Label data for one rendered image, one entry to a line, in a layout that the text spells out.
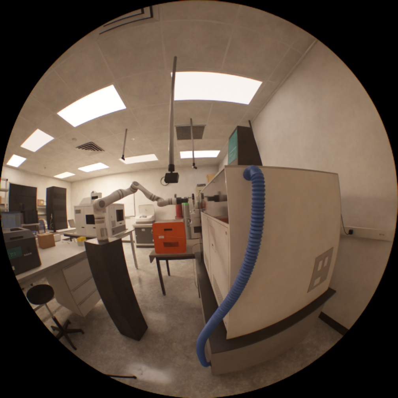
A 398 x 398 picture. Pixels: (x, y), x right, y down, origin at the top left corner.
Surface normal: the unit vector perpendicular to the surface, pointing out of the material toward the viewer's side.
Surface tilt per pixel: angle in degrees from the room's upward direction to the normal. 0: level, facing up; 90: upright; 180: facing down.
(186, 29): 180
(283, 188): 90
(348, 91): 90
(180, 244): 90
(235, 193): 90
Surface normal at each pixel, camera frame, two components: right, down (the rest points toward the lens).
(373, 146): -0.99, 0.07
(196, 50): 0.07, 1.00
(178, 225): 0.08, -0.05
